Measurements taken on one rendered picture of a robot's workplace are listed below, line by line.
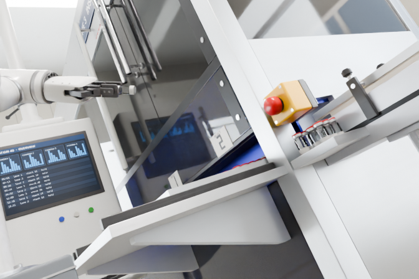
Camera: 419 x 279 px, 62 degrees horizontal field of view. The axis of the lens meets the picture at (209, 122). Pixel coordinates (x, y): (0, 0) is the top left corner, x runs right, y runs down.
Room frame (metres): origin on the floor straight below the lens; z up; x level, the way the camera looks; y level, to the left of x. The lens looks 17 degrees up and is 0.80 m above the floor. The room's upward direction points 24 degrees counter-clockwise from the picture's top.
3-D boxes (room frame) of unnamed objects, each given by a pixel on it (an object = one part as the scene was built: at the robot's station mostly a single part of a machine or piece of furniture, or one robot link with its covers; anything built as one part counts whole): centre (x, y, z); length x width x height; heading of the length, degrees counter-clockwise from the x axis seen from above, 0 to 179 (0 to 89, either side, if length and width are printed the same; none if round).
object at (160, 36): (1.01, 0.03, 1.51); 0.43 x 0.01 x 0.59; 36
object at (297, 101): (0.75, -0.18, 1.00); 0.08 x 0.07 x 0.07; 126
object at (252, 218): (0.77, 0.08, 0.80); 0.34 x 0.03 x 0.13; 126
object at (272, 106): (0.72, -0.14, 0.99); 0.04 x 0.04 x 0.04; 36
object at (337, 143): (0.76, -0.22, 0.87); 0.14 x 0.13 x 0.02; 126
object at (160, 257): (1.17, 0.38, 0.80); 0.34 x 0.03 x 0.13; 126
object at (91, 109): (1.81, 0.61, 1.51); 0.49 x 0.01 x 0.59; 36
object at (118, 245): (0.98, 0.22, 0.87); 0.70 x 0.48 x 0.02; 36
